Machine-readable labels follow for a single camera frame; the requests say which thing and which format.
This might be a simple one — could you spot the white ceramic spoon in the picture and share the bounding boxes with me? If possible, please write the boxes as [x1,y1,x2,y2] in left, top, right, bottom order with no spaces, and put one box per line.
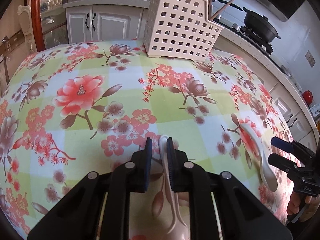
[158,135,189,239]
[240,123,278,192]

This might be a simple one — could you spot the white kitchen cabinet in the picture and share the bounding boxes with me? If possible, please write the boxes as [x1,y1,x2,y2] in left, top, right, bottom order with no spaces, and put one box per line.
[63,0,150,43]

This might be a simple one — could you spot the right hand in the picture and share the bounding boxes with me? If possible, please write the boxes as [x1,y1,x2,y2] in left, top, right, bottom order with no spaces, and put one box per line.
[286,191,320,222]

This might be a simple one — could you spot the red small pot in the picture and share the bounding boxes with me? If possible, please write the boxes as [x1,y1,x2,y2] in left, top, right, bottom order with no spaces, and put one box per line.
[302,90,313,106]

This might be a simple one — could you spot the floral plastic tablecloth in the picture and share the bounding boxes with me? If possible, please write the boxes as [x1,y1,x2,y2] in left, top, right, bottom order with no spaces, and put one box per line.
[1,41,292,239]

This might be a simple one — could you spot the black lidded pot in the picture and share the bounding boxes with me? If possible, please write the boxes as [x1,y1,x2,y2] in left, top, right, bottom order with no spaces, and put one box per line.
[242,7,281,43]

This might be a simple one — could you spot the black gas stove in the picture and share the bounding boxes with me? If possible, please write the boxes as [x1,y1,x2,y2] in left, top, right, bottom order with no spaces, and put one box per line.
[213,3,273,56]

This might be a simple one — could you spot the white perforated utensil basket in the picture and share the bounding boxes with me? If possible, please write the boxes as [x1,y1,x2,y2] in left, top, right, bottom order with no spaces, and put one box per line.
[143,0,223,62]

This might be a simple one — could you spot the white ornate chair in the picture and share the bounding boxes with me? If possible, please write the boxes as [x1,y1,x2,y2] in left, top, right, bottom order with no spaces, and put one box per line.
[17,5,37,54]

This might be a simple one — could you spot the wall power socket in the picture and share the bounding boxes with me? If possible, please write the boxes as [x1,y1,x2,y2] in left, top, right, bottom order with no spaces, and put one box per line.
[305,50,316,68]

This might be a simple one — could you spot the red wooden door frame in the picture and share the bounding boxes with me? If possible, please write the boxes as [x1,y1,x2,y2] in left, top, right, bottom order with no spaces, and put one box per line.
[29,0,46,51]

